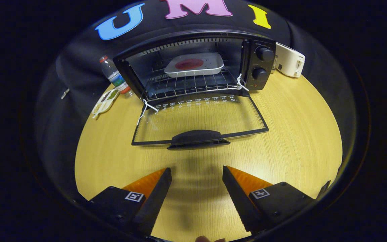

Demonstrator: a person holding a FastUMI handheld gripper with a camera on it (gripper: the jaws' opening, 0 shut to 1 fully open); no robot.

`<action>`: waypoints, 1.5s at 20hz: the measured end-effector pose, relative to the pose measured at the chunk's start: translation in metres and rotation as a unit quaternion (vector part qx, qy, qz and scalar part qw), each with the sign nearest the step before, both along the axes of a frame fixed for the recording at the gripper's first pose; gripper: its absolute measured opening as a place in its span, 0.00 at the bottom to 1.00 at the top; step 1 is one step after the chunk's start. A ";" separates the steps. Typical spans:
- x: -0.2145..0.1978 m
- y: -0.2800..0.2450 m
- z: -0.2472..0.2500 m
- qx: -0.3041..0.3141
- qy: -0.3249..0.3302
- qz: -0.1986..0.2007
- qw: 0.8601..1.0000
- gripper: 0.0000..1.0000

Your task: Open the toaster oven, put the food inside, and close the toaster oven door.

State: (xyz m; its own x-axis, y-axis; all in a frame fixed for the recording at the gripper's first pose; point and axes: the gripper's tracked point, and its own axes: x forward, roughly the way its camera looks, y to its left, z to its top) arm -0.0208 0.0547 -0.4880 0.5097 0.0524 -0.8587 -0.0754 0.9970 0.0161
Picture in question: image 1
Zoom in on pink round meat slice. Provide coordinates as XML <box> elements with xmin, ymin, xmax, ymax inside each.
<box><xmin>175</xmin><ymin>58</ymin><xmax>204</xmax><ymax>70</ymax></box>

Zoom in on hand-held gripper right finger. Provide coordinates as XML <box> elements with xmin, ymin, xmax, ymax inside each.
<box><xmin>222</xmin><ymin>165</ymin><xmax>315</xmax><ymax>235</ymax></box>

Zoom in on clear plastic water bottle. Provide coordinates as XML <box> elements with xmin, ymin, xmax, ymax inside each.
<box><xmin>99</xmin><ymin>56</ymin><xmax>133</xmax><ymax>98</ymax></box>

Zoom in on green and white packet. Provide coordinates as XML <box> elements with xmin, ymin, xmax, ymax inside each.
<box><xmin>92</xmin><ymin>88</ymin><xmax>120</xmax><ymax>119</ymax></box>

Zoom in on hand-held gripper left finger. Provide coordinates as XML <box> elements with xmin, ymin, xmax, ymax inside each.
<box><xmin>88</xmin><ymin>167</ymin><xmax>173</xmax><ymax>236</ymax></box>

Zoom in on white toaster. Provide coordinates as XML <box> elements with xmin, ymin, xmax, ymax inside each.
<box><xmin>274</xmin><ymin>42</ymin><xmax>306</xmax><ymax>78</ymax></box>

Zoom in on black toaster oven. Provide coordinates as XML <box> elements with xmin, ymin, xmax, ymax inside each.
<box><xmin>113</xmin><ymin>30</ymin><xmax>277</xmax><ymax>150</ymax></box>

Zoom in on white square tray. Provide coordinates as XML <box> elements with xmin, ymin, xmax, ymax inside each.
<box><xmin>164</xmin><ymin>52</ymin><xmax>225</xmax><ymax>78</ymax></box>

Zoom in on black backdrop cloth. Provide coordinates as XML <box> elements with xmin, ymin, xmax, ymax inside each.
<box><xmin>34</xmin><ymin>0</ymin><xmax>358</xmax><ymax>209</ymax></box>

